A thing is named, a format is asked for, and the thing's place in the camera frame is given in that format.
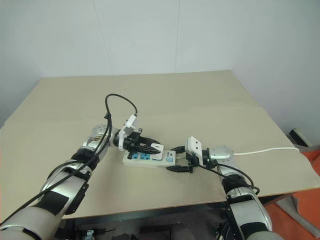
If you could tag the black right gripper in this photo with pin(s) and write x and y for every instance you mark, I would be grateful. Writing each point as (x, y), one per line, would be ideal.
(192, 160)

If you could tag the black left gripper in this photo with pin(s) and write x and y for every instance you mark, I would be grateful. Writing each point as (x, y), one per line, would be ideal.
(132, 143)

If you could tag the white charger plug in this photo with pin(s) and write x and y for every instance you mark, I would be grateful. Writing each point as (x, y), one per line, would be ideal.
(160, 148)

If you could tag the white power strip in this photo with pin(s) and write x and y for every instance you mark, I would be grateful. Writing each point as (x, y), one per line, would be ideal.
(150, 163)

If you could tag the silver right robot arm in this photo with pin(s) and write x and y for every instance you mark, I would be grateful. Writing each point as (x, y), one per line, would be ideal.
(222, 153)

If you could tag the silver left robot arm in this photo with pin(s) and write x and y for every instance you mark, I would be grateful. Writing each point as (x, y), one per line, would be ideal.
(98, 132)

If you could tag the grey and black box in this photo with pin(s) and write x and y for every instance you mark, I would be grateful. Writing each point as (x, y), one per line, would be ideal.
(300, 137)

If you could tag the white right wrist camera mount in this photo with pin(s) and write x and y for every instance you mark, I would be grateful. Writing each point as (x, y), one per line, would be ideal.
(195, 146)

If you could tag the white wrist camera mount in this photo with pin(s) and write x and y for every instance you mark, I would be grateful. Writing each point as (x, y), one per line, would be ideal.
(130, 126)
(195, 146)

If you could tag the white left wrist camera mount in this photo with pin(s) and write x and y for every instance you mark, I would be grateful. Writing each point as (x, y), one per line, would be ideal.
(130, 126)

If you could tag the black table frame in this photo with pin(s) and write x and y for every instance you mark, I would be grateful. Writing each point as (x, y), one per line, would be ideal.
(150, 213)

